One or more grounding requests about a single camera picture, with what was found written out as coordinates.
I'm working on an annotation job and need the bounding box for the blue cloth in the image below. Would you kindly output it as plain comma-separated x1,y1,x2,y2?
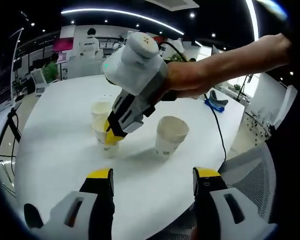
204,98,226,114

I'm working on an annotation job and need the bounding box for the long ceiling light strip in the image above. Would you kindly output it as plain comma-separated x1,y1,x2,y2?
60,8,185,35

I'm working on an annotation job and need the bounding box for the pink screen monitor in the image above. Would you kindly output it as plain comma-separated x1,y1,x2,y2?
52,37,74,52

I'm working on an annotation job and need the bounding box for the white desk with black legs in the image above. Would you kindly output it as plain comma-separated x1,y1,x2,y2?
0,98,25,176

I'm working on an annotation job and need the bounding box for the large white paper bowl cup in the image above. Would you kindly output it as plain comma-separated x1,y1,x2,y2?
154,115,190,161

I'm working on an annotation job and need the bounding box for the person's left hand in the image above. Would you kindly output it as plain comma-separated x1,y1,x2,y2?
188,223,200,240

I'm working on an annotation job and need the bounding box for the white table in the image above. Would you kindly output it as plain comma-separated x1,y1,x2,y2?
14,73,246,240

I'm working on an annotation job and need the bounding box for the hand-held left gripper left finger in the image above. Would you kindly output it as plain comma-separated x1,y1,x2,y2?
39,167,115,240

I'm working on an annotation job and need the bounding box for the ceiling air conditioner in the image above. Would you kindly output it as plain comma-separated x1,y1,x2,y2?
144,0,201,10

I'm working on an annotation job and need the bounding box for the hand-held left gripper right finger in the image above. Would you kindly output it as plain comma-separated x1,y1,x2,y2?
192,166,278,240

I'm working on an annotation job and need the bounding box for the curved ceiling light strip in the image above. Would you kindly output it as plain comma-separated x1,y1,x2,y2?
244,0,260,41

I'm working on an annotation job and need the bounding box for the grey curved cushion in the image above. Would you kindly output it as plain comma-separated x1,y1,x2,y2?
208,89,230,107

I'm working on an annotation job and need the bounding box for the person's right hand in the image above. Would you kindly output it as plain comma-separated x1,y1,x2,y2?
164,59,213,100

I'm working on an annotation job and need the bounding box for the group of ceiling spotlights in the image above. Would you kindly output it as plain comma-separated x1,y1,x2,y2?
29,12,217,38

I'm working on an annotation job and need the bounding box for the white office chair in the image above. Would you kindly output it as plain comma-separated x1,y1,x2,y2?
30,68,50,97

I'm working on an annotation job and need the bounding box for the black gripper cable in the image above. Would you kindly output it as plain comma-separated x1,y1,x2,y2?
202,92,228,166

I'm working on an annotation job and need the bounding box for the grey mesh office chair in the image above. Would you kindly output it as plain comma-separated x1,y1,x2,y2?
162,143,278,240

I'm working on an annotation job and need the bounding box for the person's black shirt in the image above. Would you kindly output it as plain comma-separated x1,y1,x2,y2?
263,37,300,181

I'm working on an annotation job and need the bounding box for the white printed paper cup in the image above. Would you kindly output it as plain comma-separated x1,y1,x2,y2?
92,115,121,159
91,101,112,126

